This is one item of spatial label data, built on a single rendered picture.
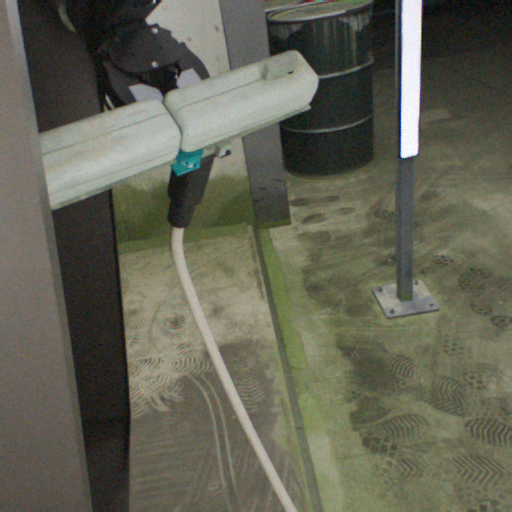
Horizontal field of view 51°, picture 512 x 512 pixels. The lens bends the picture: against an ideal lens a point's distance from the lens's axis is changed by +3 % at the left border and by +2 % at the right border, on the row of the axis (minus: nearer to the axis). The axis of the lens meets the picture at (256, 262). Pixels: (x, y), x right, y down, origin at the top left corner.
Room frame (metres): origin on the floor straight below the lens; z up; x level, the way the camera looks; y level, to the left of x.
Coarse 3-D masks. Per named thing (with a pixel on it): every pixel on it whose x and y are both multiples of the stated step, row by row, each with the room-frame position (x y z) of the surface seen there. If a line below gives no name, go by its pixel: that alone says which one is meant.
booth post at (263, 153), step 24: (240, 0) 2.44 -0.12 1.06; (240, 24) 2.44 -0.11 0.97; (264, 24) 2.44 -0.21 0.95; (240, 48) 2.44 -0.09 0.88; (264, 48) 2.44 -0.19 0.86; (264, 144) 2.44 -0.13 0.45; (264, 168) 2.44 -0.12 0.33; (264, 192) 2.44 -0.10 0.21; (264, 216) 2.44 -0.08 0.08; (288, 216) 2.44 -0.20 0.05
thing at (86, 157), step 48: (192, 96) 0.47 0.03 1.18; (240, 96) 0.48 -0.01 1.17; (288, 96) 0.50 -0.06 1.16; (48, 144) 0.41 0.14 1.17; (96, 144) 0.41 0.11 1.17; (144, 144) 0.42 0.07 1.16; (192, 144) 0.46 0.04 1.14; (48, 192) 0.38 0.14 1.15; (96, 192) 0.42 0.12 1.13; (192, 192) 0.53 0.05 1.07
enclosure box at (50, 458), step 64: (0, 0) 0.26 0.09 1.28; (0, 64) 0.26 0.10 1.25; (64, 64) 0.85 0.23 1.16; (0, 128) 0.26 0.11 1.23; (0, 192) 0.26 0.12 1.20; (0, 256) 0.26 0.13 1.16; (64, 256) 0.84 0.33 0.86; (0, 320) 0.26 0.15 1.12; (64, 320) 0.27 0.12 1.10; (0, 384) 0.25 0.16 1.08; (64, 384) 0.26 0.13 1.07; (128, 384) 0.83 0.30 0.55; (0, 448) 0.25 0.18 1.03; (64, 448) 0.25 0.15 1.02; (128, 448) 0.75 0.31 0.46
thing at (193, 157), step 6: (180, 150) 0.47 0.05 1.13; (198, 150) 0.48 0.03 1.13; (180, 156) 0.47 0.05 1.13; (186, 156) 0.47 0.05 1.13; (192, 156) 0.47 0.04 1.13; (198, 156) 0.47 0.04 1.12; (180, 162) 0.46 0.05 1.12; (186, 162) 0.47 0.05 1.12; (192, 162) 0.47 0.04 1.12; (198, 162) 0.48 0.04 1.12; (174, 168) 0.48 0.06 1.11; (180, 168) 0.48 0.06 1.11; (186, 168) 0.48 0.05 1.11; (192, 168) 0.48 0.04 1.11
